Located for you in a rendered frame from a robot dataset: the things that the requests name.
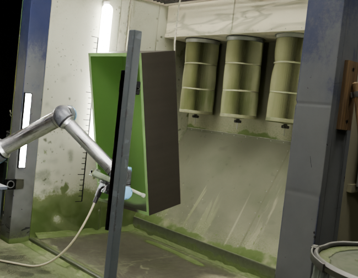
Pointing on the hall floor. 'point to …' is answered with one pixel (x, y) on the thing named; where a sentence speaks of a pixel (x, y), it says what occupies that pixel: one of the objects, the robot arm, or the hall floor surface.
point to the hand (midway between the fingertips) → (103, 181)
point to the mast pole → (122, 153)
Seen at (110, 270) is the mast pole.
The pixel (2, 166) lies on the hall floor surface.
